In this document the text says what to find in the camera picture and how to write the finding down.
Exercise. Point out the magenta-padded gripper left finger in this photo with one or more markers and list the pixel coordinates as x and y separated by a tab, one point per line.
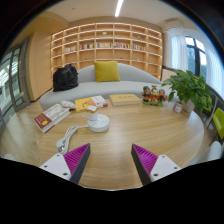
76	159

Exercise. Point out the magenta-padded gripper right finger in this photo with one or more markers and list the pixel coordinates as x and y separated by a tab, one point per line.
146	160

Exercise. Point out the round white power strip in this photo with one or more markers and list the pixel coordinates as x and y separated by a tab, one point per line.
100	125

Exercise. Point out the red and white book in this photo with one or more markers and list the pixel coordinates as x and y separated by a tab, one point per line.
50	117

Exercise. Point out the small patterned white pouch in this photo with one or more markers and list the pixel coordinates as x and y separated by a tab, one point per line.
68	104

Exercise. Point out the yellow illustrated book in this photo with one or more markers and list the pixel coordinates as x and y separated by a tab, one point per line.
83	104

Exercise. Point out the small white and red jar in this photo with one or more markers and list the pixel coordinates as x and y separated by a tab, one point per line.
178	107

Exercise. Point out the colourful figurine group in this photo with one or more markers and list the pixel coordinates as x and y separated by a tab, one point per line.
154	96

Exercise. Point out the white chair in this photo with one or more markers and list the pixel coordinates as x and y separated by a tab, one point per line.
211	154

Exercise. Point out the grey curved sofa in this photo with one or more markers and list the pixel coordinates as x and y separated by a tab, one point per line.
100	89

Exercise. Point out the black backpack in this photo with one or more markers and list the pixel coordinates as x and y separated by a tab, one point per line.
65	78

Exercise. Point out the green chair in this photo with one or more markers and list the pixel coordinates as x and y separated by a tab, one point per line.
208	107
218	121

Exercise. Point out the green potted plant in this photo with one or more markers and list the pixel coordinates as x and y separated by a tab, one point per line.
190	87

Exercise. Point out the yellow cushion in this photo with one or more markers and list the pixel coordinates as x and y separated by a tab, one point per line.
106	71

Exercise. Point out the white sheer curtain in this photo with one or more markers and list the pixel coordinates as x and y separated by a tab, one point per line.
215	71
178	52

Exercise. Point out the dark-framed window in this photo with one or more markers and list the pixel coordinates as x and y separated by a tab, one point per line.
196	55

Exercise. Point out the white air conditioner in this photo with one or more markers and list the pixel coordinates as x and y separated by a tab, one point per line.
172	24

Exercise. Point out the long ceiling light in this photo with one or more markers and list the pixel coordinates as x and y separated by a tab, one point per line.
119	8

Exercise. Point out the glass door with grey frame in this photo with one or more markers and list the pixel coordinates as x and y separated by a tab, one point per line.
15	76

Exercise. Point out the wooden wall shelf unit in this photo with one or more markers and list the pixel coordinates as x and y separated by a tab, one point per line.
106	43

